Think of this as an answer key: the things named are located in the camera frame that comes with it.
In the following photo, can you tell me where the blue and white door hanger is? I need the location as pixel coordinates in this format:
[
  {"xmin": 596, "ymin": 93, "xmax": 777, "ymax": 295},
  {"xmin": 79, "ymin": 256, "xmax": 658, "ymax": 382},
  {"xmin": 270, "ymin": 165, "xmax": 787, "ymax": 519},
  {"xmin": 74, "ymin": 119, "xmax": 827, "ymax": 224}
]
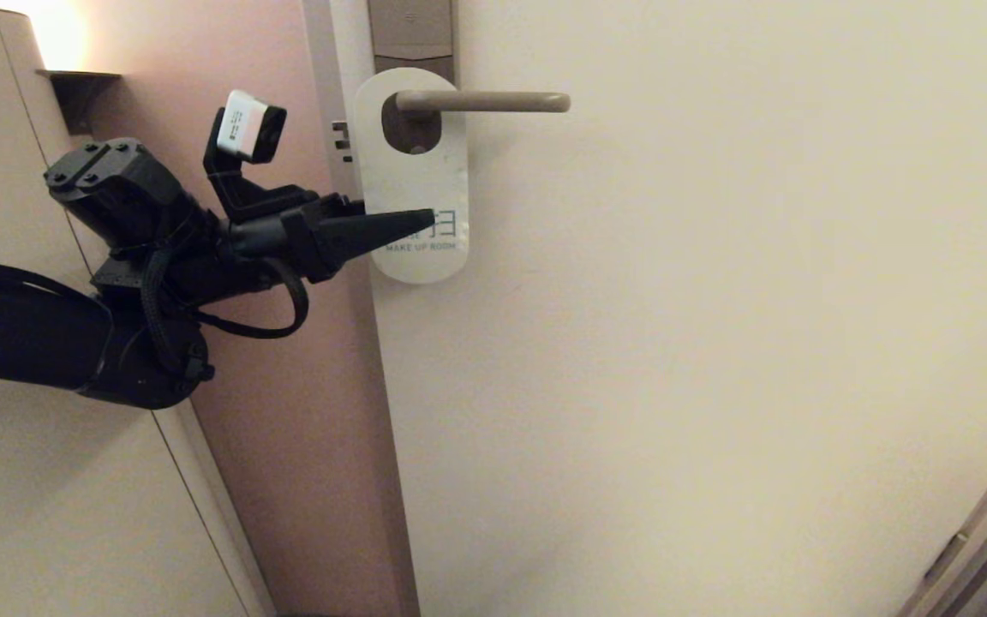
[{"xmin": 354, "ymin": 67, "xmax": 470, "ymax": 285}]

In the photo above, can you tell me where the brown metal lock plate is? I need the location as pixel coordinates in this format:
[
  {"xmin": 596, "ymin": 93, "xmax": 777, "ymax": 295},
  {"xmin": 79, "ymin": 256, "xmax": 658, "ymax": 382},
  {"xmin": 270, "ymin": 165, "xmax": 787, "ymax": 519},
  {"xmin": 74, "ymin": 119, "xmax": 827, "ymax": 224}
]
[{"xmin": 368, "ymin": 0, "xmax": 460, "ymax": 156}]

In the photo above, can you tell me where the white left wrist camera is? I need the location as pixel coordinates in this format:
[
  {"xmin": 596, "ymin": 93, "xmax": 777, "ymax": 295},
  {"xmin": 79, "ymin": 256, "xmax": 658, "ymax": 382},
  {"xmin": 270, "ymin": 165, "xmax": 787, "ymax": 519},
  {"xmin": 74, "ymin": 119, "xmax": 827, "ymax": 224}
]
[{"xmin": 216, "ymin": 90, "xmax": 287, "ymax": 164}]

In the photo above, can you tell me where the thick black braided cable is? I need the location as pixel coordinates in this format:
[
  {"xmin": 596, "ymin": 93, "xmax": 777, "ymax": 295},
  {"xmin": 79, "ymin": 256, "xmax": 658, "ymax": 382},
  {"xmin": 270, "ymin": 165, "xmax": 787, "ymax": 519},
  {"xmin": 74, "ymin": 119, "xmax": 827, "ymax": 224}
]
[{"xmin": 140, "ymin": 249, "xmax": 213, "ymax": 384}]

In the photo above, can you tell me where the beige metal door handle lever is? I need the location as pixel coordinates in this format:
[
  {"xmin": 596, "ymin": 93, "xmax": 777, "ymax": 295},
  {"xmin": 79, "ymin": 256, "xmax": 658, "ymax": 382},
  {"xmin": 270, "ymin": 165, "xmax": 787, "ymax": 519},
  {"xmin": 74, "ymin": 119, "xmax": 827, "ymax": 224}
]
[{"xmin": 395, "ymin": 90, "xmax": 571, "ymax": 115}]

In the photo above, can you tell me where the dark wall lamp shelf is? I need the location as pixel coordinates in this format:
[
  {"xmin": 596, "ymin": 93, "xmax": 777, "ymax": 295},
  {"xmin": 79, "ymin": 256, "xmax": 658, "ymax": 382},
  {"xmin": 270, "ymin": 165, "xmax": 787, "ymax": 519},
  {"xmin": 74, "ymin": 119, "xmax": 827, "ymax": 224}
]
[{"xmin": 35, "ymin": 71, "xmax": 122, "ymax": 135}]

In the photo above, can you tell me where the beige curved wall panel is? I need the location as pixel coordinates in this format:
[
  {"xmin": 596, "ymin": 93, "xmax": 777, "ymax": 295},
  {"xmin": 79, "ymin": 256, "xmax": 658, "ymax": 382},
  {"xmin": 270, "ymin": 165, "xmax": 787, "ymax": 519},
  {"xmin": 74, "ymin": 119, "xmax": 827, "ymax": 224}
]
[{"xmin": 0, "ymin": 4, "xmax": 276, "ymax": 617}]

